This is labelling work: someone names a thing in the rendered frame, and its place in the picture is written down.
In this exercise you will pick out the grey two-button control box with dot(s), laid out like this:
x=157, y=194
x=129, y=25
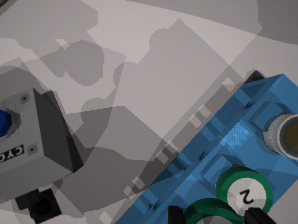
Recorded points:
x=34, y=152

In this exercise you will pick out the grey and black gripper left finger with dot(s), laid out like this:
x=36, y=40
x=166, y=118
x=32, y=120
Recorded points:
x=175, y=215

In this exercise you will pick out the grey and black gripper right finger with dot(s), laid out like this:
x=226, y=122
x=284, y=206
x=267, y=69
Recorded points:
x=256, y=215

